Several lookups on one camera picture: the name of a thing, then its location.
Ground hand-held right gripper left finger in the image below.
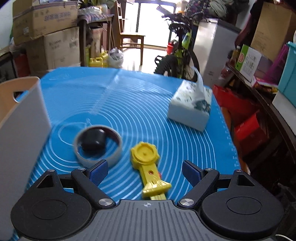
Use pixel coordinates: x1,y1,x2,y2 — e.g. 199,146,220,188
31,159,116,207

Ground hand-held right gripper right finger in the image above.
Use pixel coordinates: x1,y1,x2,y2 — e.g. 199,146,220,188
177,160,263,207

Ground yellow plastic toy launcher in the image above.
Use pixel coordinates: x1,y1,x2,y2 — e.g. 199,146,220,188
130,142,172,200

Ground beige plastic storage bin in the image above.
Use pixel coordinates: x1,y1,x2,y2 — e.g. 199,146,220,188
0,76,52,241

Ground white tape roll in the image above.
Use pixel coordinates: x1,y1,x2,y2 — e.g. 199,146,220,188
74,125,123,168

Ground black rounded case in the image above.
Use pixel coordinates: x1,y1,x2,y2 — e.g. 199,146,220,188
81,128,108,152

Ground white tissue box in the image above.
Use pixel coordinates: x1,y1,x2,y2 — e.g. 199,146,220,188
167,67,213,132

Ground blue silicone baking mat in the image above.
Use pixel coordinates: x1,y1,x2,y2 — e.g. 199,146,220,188
11,66,242,240

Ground red gift bags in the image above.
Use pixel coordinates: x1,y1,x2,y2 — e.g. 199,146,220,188
212,84,270,158

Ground dark wooden bench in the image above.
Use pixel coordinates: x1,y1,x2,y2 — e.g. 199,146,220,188
228,62,296,186

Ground yellow oil jug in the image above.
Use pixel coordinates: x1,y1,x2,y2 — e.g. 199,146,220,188
89,50,110,68

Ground grey plastic bag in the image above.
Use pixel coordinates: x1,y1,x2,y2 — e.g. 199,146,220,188
107,47,124,69

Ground white box under crate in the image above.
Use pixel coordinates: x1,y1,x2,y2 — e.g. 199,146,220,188
272,89,296,123

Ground green and black bicycle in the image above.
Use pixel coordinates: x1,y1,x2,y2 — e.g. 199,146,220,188
154,5,201,82

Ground white chest freezer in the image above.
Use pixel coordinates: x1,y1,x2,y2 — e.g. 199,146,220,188
193,18,241,89

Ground green and white carton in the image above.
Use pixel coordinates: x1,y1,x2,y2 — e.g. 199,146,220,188
234,44,269,82

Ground pale printed cardboard box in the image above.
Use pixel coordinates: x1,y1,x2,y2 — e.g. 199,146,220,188
25,26,81,77

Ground red plastic bucket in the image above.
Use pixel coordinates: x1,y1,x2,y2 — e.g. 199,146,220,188
167,40,179,55

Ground teal plastic storage crate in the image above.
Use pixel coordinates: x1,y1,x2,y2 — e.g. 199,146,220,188
277,41,296,100

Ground magenta mesh item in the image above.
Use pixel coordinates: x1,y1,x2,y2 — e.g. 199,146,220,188
263,44,290,80

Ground wooden chair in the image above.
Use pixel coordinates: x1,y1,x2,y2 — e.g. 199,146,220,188
116,1,146,66

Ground cluttered side table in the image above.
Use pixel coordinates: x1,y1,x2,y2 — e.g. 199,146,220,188
77,6,115,67

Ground open brown cardboard box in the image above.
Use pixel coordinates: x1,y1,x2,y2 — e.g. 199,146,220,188
12,0,79,45

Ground tall brown cardboard box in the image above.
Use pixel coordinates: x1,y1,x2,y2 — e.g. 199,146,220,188
251,2,296,62

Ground white cable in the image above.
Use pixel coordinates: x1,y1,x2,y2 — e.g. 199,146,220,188
275,234,296,241

